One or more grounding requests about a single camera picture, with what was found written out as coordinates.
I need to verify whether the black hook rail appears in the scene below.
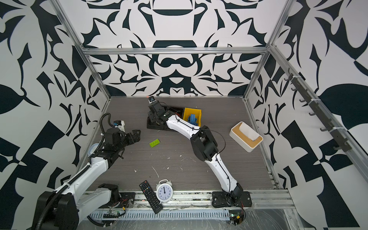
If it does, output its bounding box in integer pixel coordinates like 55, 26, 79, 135
286, 73, 353, 153

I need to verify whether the blue lego lower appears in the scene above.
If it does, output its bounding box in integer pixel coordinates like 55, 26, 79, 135
187, 114, 198, 126

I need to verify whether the white cable duct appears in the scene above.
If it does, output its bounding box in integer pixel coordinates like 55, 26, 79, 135
90, 209, 230, 221

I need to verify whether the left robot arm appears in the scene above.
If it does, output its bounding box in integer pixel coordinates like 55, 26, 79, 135
31, 120, 141, 230

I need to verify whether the black bin left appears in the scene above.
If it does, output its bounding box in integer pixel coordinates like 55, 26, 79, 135
147, 117, 170, 131

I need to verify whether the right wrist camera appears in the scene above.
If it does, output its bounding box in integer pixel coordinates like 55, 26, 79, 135
148, 96, 156, 104

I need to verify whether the blue square alarm clock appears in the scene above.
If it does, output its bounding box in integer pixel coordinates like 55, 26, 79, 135
88, 143, 99, 157

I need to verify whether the small circuit board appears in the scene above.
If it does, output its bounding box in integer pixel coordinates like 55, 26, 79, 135
230, 213, 246, 226

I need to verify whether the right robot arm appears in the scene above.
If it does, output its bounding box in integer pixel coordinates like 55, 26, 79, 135
148, 96, 243, 205

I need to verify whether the white tissue box wooden lid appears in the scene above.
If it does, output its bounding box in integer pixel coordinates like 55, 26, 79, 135
229, 121, 263, 153

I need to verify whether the white twin-bell alarm clock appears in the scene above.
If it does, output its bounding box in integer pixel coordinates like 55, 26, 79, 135
156, 179, 173, 203

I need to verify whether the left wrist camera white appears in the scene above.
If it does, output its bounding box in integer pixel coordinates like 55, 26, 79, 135
113, 120, 125, 132

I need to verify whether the green lego upper left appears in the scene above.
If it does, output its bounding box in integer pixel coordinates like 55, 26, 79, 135
149, 139, 160, 148

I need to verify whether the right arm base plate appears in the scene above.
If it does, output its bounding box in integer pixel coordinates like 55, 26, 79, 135
211, 191, 253, 208

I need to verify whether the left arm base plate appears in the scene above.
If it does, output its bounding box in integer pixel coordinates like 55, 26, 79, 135
108, 192, 136, 209

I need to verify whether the black remote control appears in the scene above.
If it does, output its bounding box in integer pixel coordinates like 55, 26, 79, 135
140, 180, 163, 214

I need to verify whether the black bin middle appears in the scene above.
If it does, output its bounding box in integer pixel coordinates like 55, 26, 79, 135
165, 106, 185, 117

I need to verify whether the black bin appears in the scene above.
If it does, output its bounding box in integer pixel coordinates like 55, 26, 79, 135
165, 106, 185, 117
147, 117, 170, 131

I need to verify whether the yellow bin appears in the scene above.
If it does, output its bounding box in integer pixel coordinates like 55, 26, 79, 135
183, 108, 202, 127

